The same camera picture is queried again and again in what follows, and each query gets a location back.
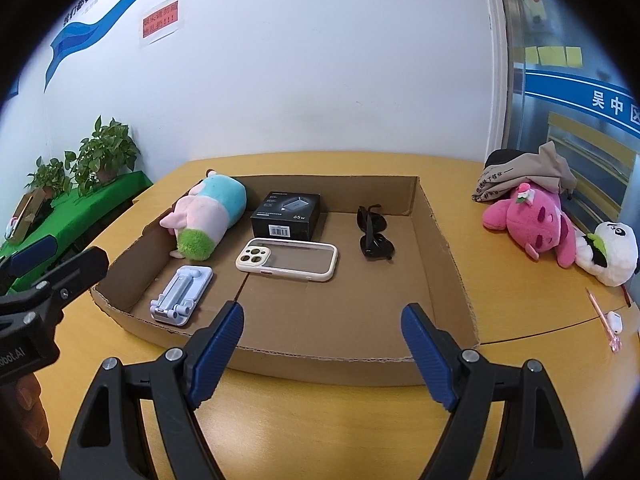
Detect person's left hand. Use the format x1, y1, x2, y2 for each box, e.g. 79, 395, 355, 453
1, 374, 50, 448

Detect beige printed cloth bag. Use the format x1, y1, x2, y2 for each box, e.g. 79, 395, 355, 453
472, 141, 577, 203

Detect white panda plush toy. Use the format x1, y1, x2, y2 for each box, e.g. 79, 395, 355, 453
575, 221, 639, 287

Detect white clear phone case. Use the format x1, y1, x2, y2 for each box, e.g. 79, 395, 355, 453
235, 237, 338, 283

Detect pink pen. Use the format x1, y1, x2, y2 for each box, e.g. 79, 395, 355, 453
586, 288, 622, 353

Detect pink blue green plush toy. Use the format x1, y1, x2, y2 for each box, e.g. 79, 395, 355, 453
160, 170, 247, 261

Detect green table cloth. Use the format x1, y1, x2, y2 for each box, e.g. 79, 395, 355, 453
1, 171, 152, 292

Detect brown cardboard tray box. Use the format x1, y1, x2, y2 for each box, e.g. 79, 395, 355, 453
91, 176, 478, 387

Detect yellow sticky notes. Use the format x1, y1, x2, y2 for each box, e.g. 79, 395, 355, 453
525, 46, 584, 68

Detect black charger box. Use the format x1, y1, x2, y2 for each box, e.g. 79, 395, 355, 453
250, 192, 320, 242

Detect red white wall notice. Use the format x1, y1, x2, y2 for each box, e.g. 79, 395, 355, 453
139, 0, 183, 47

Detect white folding phone stand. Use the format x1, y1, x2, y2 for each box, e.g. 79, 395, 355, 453
150, 266, 214, 327

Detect potted green plant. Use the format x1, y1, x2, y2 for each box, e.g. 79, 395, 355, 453
25, 156, 72, 200
64, 116, 140, 196

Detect small white earbuds case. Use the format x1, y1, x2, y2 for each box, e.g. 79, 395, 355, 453
605, 311, 624, 335

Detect black sunglasses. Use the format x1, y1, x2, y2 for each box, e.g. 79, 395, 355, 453
357, 204, 395, 260

